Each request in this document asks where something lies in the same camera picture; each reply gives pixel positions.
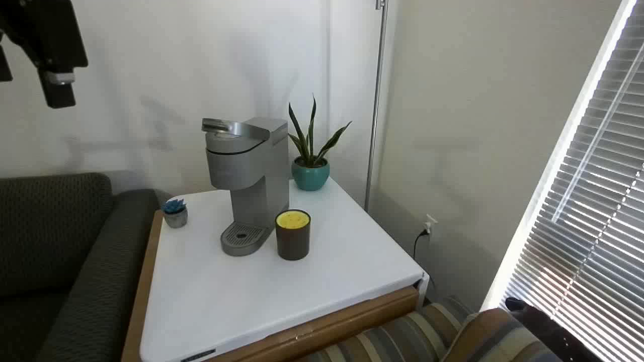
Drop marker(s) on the dark candle jar yellow wax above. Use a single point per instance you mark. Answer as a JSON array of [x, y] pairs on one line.
[[293, 237]]

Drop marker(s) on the striped armchair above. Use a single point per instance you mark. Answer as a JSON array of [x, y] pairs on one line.
[[415, 339]]

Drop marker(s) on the white table with wooden edge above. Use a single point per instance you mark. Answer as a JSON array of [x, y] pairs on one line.
[[323, 330]]

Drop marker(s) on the small grey pot blue succulent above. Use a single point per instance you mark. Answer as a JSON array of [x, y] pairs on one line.
[[175, 214]]

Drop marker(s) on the metal pole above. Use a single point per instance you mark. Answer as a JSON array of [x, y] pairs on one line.
[[375, 101]]

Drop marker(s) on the wall outlet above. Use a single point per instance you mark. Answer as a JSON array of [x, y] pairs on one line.
[[431, 224]]

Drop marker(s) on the white window blinds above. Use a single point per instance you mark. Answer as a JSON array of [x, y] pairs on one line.
[[597, 222]]

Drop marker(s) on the teal plant pot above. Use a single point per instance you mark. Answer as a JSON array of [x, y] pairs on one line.
[[311, 175]]

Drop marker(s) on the black bag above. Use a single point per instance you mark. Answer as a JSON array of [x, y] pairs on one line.
[[545, 328]]

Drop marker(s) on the snake plant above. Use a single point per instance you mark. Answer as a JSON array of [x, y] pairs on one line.
[[308, 141]]

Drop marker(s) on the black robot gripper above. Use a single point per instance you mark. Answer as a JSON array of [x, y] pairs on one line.
[[48, 33]]

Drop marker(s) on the grey coffee maker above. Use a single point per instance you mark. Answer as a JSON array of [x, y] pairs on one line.
[[263, 193]]

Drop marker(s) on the dark grey sofa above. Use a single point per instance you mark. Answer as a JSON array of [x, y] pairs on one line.
[[61, 255]]

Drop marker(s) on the grey coffee maker lid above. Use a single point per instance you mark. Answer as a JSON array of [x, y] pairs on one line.
[[234, 131]]

